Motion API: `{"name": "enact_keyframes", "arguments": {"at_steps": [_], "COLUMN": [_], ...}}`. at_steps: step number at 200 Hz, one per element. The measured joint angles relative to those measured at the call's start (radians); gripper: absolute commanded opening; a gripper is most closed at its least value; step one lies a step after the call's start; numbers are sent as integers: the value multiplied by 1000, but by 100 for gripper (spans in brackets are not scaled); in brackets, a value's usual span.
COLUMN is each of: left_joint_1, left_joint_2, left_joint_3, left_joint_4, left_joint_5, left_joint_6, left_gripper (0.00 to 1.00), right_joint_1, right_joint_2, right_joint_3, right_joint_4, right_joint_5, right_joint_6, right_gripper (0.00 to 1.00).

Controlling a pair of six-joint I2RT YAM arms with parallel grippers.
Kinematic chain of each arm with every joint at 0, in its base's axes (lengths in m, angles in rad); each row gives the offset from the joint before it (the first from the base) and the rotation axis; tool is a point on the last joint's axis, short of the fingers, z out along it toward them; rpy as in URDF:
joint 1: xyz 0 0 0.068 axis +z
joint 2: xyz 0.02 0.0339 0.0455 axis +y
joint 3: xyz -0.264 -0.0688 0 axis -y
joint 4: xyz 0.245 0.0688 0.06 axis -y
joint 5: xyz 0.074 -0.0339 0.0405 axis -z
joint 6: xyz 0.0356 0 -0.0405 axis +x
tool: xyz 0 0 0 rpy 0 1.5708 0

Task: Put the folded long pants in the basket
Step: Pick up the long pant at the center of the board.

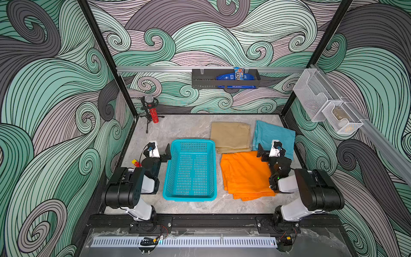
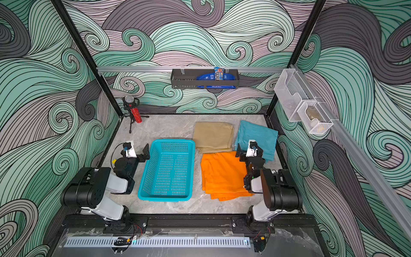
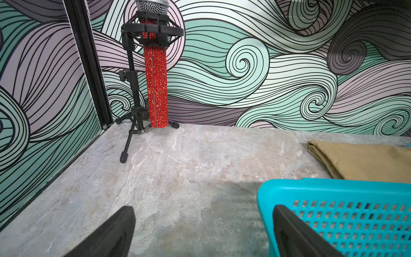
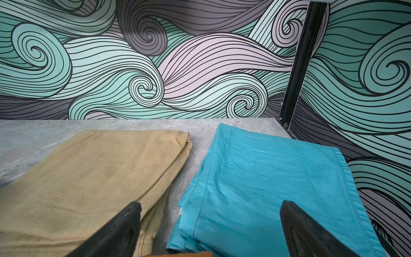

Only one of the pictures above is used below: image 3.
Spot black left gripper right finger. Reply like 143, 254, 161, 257
273, 205, 342, 257

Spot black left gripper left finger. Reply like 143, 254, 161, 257
66, 206, 136, 257

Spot teal plastic basket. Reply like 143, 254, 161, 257
257, 178, 411, 257

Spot khaki pants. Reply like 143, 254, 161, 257
306, 140, 411, 184

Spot red glitter microphone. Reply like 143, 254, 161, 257
134, 0, 170, 129

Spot black microphone tripod stand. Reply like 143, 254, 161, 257
116, 11, 184, 163

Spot black corner frame post left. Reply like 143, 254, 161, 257
63, 1, 113, 130

